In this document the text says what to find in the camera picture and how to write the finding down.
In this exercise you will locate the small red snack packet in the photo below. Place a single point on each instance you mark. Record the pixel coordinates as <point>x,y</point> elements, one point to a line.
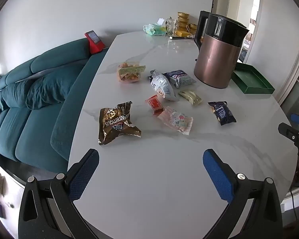
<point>154,103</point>

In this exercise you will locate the teal pillow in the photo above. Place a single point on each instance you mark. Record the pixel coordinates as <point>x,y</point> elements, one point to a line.
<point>49,90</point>
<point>12,97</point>

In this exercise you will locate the white furniture panel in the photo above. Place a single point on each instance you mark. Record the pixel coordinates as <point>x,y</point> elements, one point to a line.
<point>5,194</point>

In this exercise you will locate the navy and white snack packet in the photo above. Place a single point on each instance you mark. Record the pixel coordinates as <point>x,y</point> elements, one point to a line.
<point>181,78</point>

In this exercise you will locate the green wet wipes pack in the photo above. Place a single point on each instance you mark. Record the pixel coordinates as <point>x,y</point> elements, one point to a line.
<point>154,29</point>

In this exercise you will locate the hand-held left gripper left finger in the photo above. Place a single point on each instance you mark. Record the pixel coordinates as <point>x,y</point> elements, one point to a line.
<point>83,176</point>

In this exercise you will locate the red device with screen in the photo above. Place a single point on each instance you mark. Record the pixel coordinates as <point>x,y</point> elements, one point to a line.
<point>93,43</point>

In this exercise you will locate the stack of gold bowls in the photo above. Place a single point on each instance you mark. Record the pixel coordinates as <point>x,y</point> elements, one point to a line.
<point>183,20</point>

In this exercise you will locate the brown snack packet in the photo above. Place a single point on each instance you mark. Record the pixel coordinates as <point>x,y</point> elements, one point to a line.
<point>114,123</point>

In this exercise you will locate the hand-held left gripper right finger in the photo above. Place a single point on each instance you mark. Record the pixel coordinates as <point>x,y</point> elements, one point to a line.
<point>216,176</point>

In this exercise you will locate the pink snack packet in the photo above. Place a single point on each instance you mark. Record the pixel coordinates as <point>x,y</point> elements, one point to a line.
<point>175,119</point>

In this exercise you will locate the small dark navy snack packet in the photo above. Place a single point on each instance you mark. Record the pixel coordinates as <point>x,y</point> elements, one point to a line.
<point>221,112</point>

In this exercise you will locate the copper and black kettle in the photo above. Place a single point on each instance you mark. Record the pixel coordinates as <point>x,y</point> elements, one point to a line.
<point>214,59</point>

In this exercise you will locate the green tray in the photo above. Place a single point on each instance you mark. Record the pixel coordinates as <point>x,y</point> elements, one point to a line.
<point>251,81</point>

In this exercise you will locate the glass mug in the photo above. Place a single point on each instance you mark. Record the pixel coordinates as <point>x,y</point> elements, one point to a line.
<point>172,26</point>

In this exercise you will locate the clear bag of orange snacks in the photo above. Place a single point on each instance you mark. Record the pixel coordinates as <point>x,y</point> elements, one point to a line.
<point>130,74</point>

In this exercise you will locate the teal sofa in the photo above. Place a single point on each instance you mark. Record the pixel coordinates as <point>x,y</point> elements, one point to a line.
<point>27,139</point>

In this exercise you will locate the gold green snack packet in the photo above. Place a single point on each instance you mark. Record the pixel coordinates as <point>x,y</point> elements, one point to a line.
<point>190,97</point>

